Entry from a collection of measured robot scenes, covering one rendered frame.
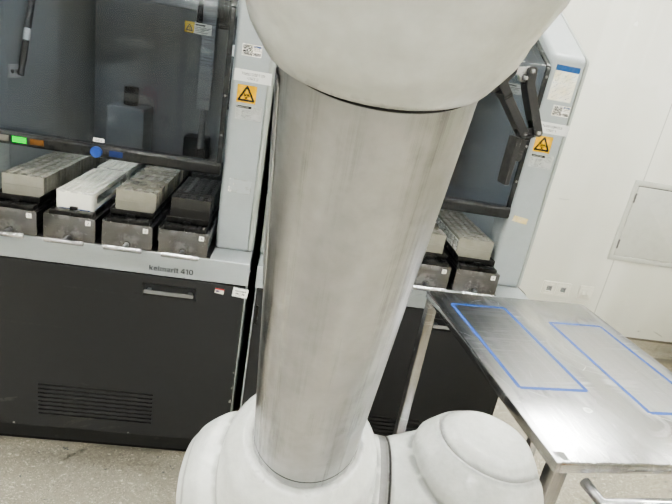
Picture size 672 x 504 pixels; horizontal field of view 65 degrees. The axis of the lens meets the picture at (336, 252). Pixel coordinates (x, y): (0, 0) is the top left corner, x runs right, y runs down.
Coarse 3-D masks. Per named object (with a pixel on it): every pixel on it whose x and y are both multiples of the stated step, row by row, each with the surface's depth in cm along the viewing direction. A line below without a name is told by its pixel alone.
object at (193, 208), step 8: (176, 200) 151; (184, 200) 151; (192, 200) 151; (200, 200) 152; (208, 200) 153; (176, 208) 152; (184, 208) 152; (192, 208) 152; (200, 208) 152; (208, 208) 152; (176, 216) 152; (184, 216) 153; (192, 216) 153; (200, 216) 153; (208, 216) 153
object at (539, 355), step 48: (480, 336) 113; (528, 336) 117; (576, 336) 122; (624, 336) 127; (528, 384) 98; (576, 384) 101; (624, 384) 104; (528, 432) 86; (576, 432) 86; (624, 432) 88
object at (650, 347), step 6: (252, 306) 286; (636, 342) 313; (642, 342) 313; (648, 342) 313; (654, 342) 313; (660, 342) 313; (666, 342) 314; (642, 348) 314; (648, 348) 315; (654, 348) 315; (660, 348) 315; (666, 348) 316; (654, 354) 315; (660, 354) 316; (666, 354) 317
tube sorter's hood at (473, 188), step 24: (480, 120) 149; (504, 120) 149; (480, 144) 151; (504, 144) 152; (528, 144) 152; (456, 168) 153; (480, 168) 154; (456, 192) 156; (480, 192) 156; (504, 192) 157; (504, 216) 158
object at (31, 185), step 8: (8, 176) 145; (16, 176) 146; (24, 176) 146; (32, 176) 146; (40, 176) 148; (8, 184) 146; (16, 184) 146; (24, 184) 146; (32, 184) 147; (40, 184) 147; (8, 192) 147; (16, 192) 147; (24, 192) 147; (32, 192) 147; (40, 192) 148
